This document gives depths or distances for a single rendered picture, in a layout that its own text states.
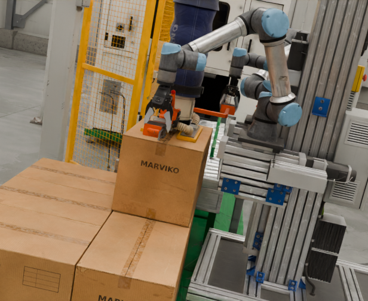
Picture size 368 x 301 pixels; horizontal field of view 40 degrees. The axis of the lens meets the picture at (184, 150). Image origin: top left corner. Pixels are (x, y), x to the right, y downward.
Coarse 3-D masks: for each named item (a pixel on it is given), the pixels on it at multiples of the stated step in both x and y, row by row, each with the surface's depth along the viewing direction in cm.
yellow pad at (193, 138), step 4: (200, 128) 282; (180, 132) 264; (196, 132) 269; (200, 132) 275; (180, 136) 256; (184, 136) 257; (188, 136) 258; (192, 136) 258; (196, 136) 262; (188, 140) 256; (192, 140) 255; (196, 140) 257
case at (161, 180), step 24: (144, 144) 245; (168, 144) 244; (192, 144) 252; (120, 168) 250; (144, 168) 248; (168, 168) 246; (192, 168) 245; (120, 192) 253; (144, 192) 251; (168, 192) 249; (192, 192) 247; (144, 216) 254; (168, 216) 252
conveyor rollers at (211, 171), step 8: (200, 120) 521; (208, 120) 530; (216, 144) 433; (208, 152) 406; (216, 152) 406; (208, 160) 380; (216, 160) 388; (208, 168) 362; (216, 168) 362; (208, 176) 344; (216, 176) 345
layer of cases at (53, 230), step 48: (0, 192) 251; (48, 192) 263; (96, 192) 276; (0, 240) 205; (48, 240) 213; (96, 240) 221; (144, 240) 229; (0, 288) 203; (48, 288) 201; (96, 288) 199; (144, 288) 197
